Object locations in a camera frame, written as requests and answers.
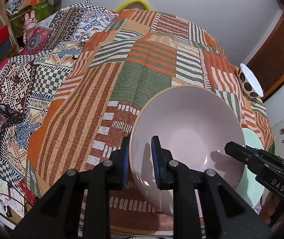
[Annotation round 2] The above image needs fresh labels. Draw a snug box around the white spotted bowl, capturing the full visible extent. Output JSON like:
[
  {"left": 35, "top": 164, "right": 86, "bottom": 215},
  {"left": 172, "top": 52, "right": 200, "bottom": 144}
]
[{"left": 236, "top": 63, "right": 264, "bottom": 98}]

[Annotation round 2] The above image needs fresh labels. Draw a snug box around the green box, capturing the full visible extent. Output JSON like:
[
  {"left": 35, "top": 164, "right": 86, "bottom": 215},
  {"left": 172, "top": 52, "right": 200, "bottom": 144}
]
[{"left": 9, "top": 0, "right": 53, "bottom": 38}]

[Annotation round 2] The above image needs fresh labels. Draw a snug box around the brown wooden door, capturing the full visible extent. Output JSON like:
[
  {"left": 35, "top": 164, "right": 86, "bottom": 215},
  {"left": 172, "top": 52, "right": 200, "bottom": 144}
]
[{"left": 248, "top": 13, "right": 284, "bottom": 101}]

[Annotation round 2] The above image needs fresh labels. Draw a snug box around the pink bowl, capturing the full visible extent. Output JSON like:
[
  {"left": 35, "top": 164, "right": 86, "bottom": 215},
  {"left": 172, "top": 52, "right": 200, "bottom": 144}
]
[{"left": 129, "top": 86, "right": 245, "bottom": 215}]

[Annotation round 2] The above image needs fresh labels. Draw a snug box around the right hand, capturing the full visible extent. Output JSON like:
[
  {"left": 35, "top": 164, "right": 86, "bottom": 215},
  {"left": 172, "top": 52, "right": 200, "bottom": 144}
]
[{"left": 259, "top": 192, "right": 281, "bottom": 225}]

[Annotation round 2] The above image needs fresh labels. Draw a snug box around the mint green plate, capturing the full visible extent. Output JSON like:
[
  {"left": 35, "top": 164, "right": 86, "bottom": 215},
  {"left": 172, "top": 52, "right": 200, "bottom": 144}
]
[{"left": 236, "top": 128, "right": 264, "bottom": 208}]

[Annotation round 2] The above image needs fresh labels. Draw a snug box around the blue patterned patchwork quilt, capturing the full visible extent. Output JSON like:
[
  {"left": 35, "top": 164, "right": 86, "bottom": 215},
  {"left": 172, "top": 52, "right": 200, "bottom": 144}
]
[{"left": 0, "top": 1, "right": 118, "bottom": 195}]

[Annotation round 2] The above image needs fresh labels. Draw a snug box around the striped patchwork blanket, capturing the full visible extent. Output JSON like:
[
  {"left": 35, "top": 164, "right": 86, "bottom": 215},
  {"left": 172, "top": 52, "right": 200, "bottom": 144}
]
[{"left": 26, "top": 9, "right": 276, "bottom": 237}]

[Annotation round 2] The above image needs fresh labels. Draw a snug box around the pink bunny figurine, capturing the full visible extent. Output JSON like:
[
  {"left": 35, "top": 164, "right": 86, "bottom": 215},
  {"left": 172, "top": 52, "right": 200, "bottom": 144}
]
[{"left": 23, "top": 10, "right": 38, "bottom": 44}]

